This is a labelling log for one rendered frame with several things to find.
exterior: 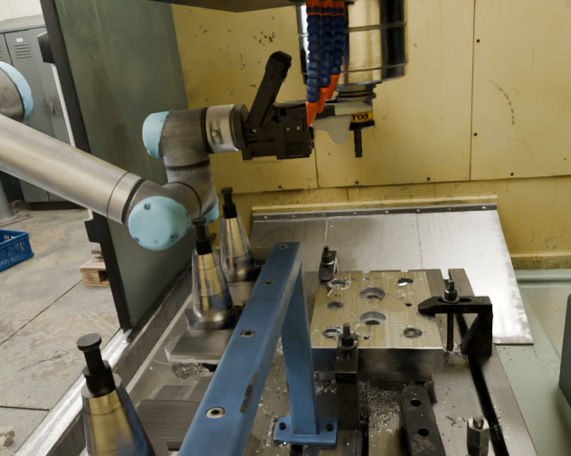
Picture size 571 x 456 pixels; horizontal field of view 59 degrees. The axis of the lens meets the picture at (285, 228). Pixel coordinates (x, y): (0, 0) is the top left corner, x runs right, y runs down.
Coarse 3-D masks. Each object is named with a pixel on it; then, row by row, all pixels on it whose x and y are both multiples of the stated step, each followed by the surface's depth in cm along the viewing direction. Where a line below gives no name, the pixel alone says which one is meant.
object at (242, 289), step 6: (228, 282) 63; (234, 282) 63; (240, 282) 63; (246, 282) 62; (252, 282) 62; (234, 288) 61; (240, 288) 61; (246, 288) 61; (252, 288) 61; (234, 294) 60; (240, 294) 60; (246, 294) 59; (246, 300) 58
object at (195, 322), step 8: (232, 296) 58; (240, 304) 55; (192, 312) 55; (232, 312) 54; (240, 312) 56; (192, 320) 53; (200, 320) 53; (208, 320) 53; (216, 320) 53; (224, 320) 53; (232, 320) 54; (192, 328) 55; (200, 328) 53; (208, 328) 53; (216, 328) 53; (224, 328) 54; (232, 328) 54
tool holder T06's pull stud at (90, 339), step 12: (84, 336) 32; (96, 336) 32; (84, 348) 31; (96, 348) 32; (96, 360) 32; (84, 372) 32; (96, 372) 32; (108, 372) 32; (96, 384) 32; (108, 384) 32
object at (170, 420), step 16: (144, 400) 43; (160, 400) 43; (176, 400) 43; (144, 416) 41; (160, 416) 41; (176, 416) 41; (192, 416) 41; (160, 432) 39; (176, 432) 39; (176, 448) 38
